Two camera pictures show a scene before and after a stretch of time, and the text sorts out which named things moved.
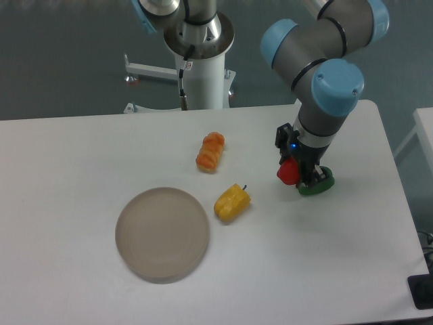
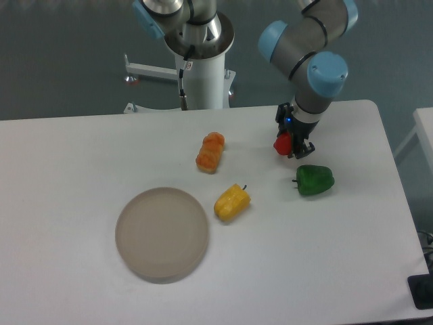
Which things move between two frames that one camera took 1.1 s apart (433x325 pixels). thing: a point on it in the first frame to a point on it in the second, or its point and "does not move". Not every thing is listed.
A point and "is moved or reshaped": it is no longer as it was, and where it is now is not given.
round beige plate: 162,234 does not move
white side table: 423,128 does not move
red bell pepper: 288,171 is moved or reshaped
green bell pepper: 325,184 does not move
